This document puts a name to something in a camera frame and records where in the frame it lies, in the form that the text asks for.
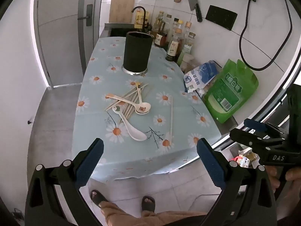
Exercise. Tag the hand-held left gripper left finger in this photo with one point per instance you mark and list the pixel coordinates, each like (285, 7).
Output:
(90, 162)

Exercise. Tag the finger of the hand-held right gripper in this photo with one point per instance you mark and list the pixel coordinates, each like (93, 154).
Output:
(255, 125)
(249, 138)

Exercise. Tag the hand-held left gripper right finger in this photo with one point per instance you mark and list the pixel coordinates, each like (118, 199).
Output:
(210, 164)

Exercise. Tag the large white spoon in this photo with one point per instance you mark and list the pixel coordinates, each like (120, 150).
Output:
(135, 133)

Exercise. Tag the single white chopstick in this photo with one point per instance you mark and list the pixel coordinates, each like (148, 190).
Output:
(171, 122)

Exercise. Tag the pile of wooden chopsticks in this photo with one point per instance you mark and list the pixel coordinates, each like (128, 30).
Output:
(128, 98)

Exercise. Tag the black utensil holder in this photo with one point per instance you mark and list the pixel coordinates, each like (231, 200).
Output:
(136, 51)

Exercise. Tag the person's right hand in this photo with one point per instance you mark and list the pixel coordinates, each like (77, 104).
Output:
(274, 176)

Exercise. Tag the small printed box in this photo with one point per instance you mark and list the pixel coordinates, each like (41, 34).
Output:
(243, 161)

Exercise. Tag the green bag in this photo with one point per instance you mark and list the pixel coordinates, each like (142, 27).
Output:
(229, 91)

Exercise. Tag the light blue daisy tablecloth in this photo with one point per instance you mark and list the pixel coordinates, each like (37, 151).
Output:
(141, 150)

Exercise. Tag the blue and white bag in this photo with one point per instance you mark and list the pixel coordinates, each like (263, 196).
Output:
(199, 75)

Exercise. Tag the brown pants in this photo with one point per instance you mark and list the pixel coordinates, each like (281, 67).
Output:
(141, 219)

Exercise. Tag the white plastic jar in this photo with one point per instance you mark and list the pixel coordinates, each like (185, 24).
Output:
(187, 62)

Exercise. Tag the row of condiment bottles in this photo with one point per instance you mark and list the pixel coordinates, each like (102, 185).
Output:
(174, 44)

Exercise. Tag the grey door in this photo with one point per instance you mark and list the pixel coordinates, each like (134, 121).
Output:
(63, 40)

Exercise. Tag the kitchen sink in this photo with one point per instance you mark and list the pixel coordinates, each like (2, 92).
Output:
(117, 29)

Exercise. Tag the cleaver knife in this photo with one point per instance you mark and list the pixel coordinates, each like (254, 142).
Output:
(192, 0)

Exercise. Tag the yellow soap bottle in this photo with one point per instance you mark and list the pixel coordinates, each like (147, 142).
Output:
(140, 16)

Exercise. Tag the black faucet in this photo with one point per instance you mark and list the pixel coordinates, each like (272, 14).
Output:
(143, 16)

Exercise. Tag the wooden cutting board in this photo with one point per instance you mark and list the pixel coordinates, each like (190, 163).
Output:
(121, 8)

